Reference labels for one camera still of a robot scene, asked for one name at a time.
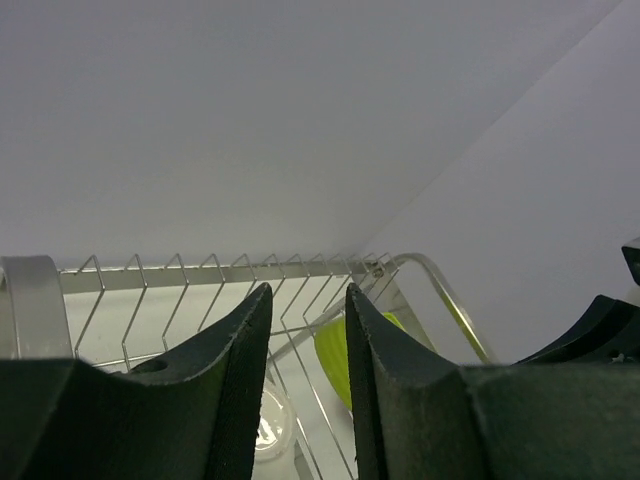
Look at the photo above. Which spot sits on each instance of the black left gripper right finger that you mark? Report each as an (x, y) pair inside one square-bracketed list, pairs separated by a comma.
[(518, 421)]

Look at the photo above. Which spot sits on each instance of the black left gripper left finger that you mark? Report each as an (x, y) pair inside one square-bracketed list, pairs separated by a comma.
[(192, 412)]

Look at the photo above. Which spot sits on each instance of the stainless steel dish rack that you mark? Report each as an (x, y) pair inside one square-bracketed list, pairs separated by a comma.
[(119, 317)]

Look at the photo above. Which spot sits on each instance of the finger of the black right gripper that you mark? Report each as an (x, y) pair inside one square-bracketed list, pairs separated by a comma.
[(606, 333)]

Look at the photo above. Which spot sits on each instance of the green square bowl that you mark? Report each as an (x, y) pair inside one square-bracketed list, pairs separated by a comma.
[(362, 356)]

